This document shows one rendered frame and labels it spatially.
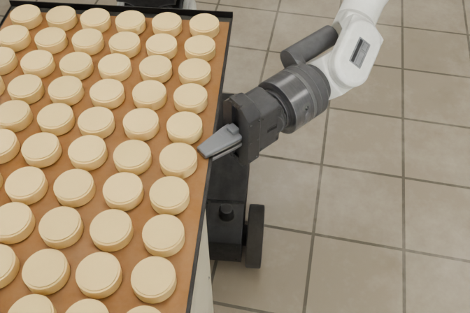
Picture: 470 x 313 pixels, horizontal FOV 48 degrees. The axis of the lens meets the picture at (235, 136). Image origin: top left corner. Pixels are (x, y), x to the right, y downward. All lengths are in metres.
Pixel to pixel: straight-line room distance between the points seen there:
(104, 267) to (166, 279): 0.07
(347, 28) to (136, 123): 0.34
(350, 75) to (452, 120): 1.51
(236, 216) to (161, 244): 0.97
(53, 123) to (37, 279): 0.23
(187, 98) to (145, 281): 0.28
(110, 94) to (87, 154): 0.11
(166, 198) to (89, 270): 0.12
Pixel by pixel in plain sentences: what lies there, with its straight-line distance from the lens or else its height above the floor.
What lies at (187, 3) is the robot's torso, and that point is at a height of 0.85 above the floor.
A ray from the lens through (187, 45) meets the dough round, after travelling 0.85.
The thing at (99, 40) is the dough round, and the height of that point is 1.02.
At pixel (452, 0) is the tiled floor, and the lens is 2.92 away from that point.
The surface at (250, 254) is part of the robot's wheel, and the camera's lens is 1.60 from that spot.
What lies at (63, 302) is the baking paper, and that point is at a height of 1.00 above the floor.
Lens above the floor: 1.56
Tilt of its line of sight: 50 degrees down
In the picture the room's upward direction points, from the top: straight up
